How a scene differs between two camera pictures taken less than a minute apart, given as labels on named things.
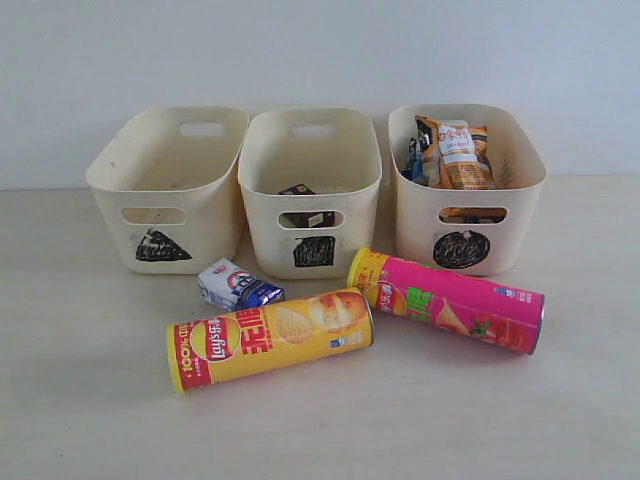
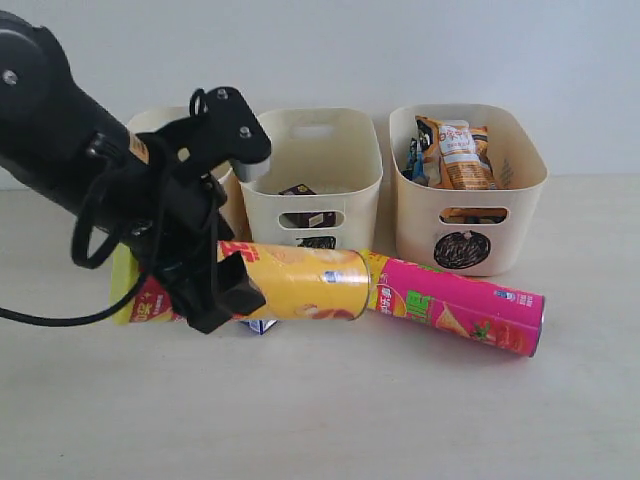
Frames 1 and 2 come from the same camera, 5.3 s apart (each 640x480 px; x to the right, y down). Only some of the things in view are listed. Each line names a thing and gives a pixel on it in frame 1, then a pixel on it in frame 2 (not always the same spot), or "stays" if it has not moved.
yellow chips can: x=247 y=341 -> x=299 y=284
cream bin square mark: x=311 y=174 stays
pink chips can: x=450 y=301 stays
